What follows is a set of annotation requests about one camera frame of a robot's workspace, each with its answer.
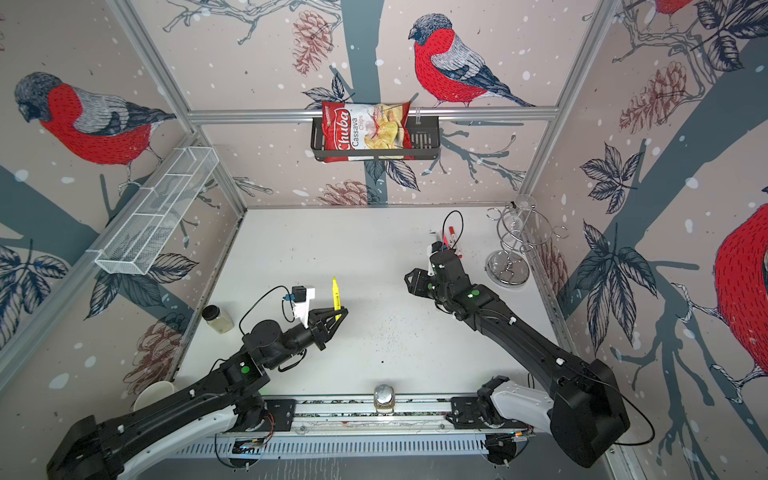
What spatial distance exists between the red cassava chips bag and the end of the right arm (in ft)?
1.33

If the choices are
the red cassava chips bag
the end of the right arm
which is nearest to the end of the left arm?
the end of the right arm

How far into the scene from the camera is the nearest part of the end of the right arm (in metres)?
0.62

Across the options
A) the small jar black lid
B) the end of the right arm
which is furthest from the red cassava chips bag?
the small jar black lid

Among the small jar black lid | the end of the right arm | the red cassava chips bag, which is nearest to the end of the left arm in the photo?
the end of the right arm

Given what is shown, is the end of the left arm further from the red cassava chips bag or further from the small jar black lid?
the red cassava chips bag

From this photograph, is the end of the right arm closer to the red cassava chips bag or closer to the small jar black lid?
the red cassava chips bag

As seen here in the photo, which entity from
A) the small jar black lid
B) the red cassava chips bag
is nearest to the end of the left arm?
the small jar black lid

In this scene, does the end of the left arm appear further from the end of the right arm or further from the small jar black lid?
the small jar black lid

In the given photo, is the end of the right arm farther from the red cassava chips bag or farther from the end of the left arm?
the red cassava chips bag

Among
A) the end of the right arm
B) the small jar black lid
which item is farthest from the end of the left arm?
the small jar black lid

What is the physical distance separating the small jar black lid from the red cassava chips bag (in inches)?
23.7

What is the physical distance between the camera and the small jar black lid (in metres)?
0.83

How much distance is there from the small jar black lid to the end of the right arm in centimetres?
55

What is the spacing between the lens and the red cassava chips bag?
873mm
